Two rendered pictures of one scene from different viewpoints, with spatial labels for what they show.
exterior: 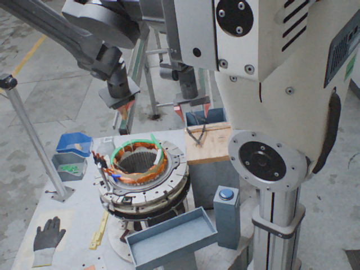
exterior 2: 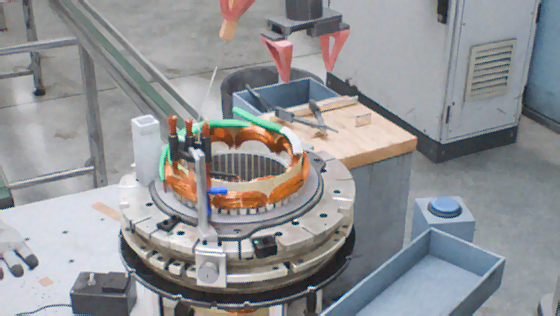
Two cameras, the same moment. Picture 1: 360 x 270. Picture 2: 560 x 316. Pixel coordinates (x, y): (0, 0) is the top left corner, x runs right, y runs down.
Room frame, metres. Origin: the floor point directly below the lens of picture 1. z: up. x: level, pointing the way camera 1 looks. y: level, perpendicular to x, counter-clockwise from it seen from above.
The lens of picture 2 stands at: (0.11, 0.60, 1.61)
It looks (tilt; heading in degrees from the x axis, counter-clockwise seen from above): 28 degrees down; 325
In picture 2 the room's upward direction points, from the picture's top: 1 degrees clockwise
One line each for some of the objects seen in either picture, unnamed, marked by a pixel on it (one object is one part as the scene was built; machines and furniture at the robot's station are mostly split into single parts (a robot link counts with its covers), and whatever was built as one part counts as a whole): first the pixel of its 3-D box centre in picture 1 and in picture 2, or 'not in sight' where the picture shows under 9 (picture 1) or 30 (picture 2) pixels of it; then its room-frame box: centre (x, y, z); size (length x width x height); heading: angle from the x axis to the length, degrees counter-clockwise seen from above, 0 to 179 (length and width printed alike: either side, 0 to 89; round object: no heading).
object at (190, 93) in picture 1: (189, 90); (304, 4); (1.03, -0.06, 1.28); 0.10 x 0.07 x 0.07; 87
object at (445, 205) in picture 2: (226, 193); (445, 205); (0.75, -0.12, 1.04); 0.04 x 0.04 x 0.01
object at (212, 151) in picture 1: (210, 142); (334, 133); (1.00, -0.11, 1.05); 0.20 x 0.19 x 0.02; 177
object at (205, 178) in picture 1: (212, 169); (330, 205); (1.00, -0.11, 0.91); 0.19 x 0.19 x 0.26; 87
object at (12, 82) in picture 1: (8, 81); not in sight; (1.13, 0.56, 1.37); 0.06 x 0.04 x 0.04; 59
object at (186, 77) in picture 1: (184, 74); not in sight; (1.04, -0.06, 1.34); 0.07 x 0.06 x 0.07; 47
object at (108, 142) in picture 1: (110, 149); (147, 151); (0.95, 0.24, 1.14); 0.03 x 0.03 x 0.09; 0
